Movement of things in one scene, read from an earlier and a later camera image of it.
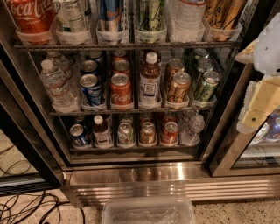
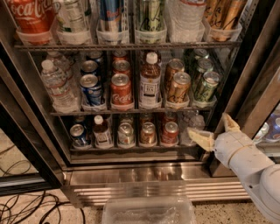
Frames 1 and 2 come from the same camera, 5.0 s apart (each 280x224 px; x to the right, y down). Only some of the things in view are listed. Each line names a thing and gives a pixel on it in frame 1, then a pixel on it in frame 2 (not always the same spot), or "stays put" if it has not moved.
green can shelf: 207,87 stays put
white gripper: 268,49 -> 231,148
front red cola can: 121,90 stays put
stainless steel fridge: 129,99 stays put
